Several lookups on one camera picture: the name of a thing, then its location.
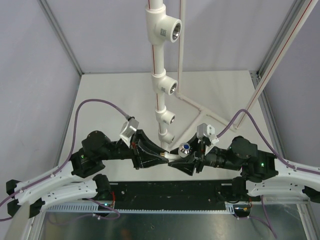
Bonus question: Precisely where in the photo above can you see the white PVC pipe frame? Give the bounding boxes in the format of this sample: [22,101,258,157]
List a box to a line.
[145,0,317,148]

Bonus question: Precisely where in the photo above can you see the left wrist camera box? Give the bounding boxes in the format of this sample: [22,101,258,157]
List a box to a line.
[119,117,139,147]

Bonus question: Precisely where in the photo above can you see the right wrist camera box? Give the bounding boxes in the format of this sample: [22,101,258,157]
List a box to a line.
[196,123,219,146]

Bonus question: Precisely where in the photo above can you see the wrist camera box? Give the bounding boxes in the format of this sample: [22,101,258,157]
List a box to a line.
[196,123,219,146]
[119,117,139,147]

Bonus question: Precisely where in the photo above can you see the aluminium table frame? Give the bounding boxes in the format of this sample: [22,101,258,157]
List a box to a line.
[27,195,320,240]

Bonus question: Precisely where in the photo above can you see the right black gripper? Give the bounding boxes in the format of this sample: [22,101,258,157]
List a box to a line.
[167,132,241,176]

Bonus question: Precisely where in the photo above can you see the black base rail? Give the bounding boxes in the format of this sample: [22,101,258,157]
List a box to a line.
[64,180,262,210]

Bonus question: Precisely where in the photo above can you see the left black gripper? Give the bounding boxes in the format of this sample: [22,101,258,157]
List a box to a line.
[99,129,169,170]

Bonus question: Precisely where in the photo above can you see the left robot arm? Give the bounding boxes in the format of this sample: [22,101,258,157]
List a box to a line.
[5,130,169,218]

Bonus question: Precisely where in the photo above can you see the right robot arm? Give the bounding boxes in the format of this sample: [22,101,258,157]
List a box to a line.
[163,136,320,203]

